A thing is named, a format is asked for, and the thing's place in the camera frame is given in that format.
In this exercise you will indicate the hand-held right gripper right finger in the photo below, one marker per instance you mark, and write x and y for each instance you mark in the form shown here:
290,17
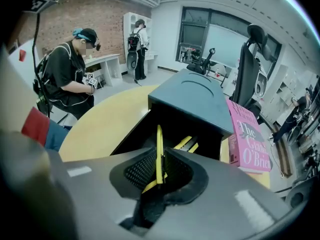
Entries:
225,196

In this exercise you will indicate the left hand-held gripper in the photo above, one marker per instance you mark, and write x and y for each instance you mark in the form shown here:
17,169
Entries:
41,4

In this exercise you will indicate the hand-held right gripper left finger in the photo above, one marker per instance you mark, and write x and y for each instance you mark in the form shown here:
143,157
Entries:
100,184

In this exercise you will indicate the yellow cutlery piece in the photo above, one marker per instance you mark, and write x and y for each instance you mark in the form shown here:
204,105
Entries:
193,147
183,142

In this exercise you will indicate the round wooden table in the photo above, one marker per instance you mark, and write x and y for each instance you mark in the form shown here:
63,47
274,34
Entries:
100,124

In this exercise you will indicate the pink book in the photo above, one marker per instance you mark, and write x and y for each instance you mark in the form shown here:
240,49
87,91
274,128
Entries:
250,139

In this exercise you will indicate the person's blue jeans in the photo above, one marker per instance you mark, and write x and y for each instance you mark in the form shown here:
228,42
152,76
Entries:
56,136

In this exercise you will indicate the wooden step platform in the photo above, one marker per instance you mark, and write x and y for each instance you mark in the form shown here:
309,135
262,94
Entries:
285,154

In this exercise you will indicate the person's red jersey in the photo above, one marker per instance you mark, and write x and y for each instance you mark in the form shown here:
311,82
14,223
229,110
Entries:
36,126

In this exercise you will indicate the tall white arched cabinet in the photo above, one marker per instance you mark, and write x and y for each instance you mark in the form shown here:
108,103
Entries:
128,24

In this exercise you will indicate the low white cabinet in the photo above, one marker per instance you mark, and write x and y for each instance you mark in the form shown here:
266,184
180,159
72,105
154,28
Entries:
110,69

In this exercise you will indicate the black office chair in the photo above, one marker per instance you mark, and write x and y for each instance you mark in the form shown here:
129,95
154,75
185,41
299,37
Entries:
246,71
197,67

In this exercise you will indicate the dark framed window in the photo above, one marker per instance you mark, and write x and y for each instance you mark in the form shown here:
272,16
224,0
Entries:
195,34

